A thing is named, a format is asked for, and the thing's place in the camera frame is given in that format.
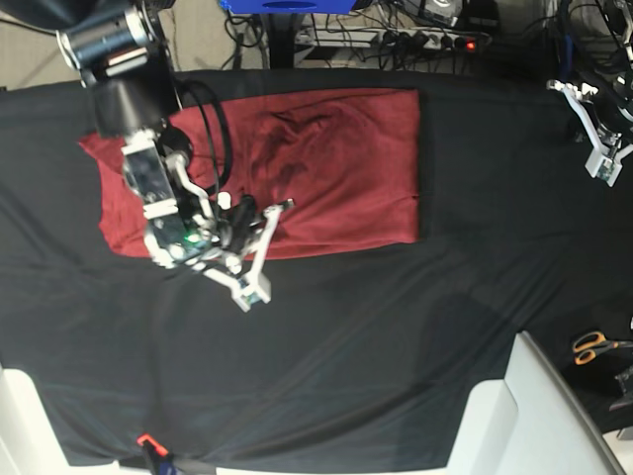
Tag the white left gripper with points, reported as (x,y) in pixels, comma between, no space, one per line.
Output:
(610,136)

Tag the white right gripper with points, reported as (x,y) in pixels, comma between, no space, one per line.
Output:
(242,271)

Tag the maroon long-sleeve T-shirt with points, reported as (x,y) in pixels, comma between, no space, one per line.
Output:
(348,158)

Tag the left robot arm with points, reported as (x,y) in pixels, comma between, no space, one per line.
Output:
(596,81)

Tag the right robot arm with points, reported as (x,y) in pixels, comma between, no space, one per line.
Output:
(121,54)

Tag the black table cloth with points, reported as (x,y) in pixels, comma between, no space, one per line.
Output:
(362,361)

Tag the orange black clamp bottom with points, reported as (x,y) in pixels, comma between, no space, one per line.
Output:
(158,459)

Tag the black metal tool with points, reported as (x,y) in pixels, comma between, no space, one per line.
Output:
(624,381)

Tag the white power strip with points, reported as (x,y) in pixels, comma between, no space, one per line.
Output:
(365,37)

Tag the blue plastic bin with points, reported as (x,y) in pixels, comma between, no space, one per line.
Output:
(245,7)

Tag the white foam block left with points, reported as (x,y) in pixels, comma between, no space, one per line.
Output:
(28,442)

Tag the blue clamp handle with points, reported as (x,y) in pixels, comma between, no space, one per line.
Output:
(566,58)

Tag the yellow-handled scissors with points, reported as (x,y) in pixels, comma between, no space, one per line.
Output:
(593,344)

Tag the black stand post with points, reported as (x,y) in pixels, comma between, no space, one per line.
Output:
(281,31)

